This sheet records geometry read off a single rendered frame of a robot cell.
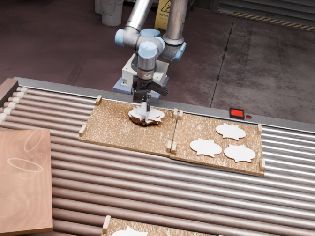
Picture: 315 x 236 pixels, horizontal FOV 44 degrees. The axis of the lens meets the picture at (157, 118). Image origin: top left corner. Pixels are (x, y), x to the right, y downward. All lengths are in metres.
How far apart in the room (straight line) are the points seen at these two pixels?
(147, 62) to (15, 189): 0.73
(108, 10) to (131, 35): 3.57
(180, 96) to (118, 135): 2.23
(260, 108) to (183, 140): 2.33
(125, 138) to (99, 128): 0.14
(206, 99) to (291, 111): 0.88
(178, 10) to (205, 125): 0.58
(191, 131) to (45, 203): 0.82
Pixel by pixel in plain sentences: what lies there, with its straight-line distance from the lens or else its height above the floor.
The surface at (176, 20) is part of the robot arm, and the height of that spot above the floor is 1.32.
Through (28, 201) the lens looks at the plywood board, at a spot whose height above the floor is 1.04.
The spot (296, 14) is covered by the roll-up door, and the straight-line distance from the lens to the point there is 6.44.
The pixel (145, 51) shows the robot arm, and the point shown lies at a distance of 1.64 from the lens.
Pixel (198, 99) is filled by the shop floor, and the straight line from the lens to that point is 3.94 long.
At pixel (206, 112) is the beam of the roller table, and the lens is 2.05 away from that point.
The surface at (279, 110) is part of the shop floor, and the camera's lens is 4.10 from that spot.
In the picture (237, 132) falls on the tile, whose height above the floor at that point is 0.95.
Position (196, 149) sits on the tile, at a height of 0.95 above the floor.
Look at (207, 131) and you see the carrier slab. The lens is 1.87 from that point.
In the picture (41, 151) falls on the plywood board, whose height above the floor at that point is 1.04.
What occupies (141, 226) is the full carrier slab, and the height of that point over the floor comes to 0.94.
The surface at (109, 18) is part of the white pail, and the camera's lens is 5.37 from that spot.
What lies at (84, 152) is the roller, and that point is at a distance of 1.70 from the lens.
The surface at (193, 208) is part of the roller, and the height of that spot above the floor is 0.91.
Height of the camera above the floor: 2.01
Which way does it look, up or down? 34 degrees down
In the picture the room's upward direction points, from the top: 8 degrees clockwise
